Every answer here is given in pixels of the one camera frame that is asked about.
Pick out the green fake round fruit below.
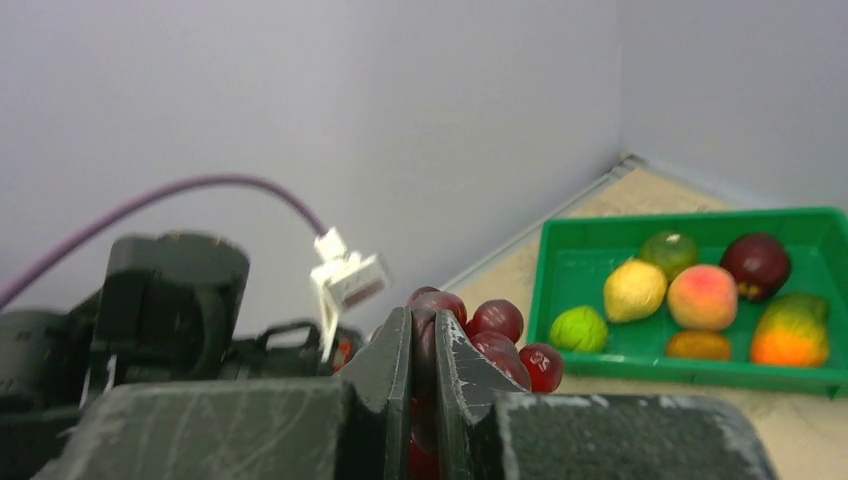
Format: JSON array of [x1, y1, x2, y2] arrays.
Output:
[[638, 231, 700, 283]]

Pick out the green plastic tray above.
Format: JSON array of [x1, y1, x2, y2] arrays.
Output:
[[526, 208, 847, 398]]

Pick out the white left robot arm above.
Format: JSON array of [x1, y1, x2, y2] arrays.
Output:
[[1, 232, 364, 479]]

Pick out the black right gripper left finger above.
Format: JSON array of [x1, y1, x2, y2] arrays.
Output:
[[40, 307, 412, 479]]

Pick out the dark red fake grapes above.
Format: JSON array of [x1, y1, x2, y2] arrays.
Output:
[[407, 286, 565, 479]]

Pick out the orange pink fake peach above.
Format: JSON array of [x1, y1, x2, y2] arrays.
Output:
[[666, 264, 738, 332]]

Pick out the small orange fake fruit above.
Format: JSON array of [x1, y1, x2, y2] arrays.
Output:
[[665, 330, 733, 361]]

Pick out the dark red fake mango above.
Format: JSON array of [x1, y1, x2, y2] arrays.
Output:
[[719, 232, 792, 302]]

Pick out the lime green fake fruit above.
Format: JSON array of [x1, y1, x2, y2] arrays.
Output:
[[548, 305, 609, 353]]

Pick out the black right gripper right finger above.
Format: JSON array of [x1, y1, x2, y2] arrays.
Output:
[[435, 311, 778, 480]]

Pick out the aluminium frame rail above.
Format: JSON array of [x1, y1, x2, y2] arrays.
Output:
[[440, 154, 649, 292]]

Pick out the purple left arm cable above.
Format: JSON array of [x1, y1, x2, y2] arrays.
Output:
[[0, 173, 331, 313]]

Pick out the yellow fake lemon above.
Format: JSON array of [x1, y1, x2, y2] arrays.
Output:
[[602, 258, 668, 324]]

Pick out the orange green fake mango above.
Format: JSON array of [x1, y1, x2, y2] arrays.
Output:
[[749, 292, 831, 368]]

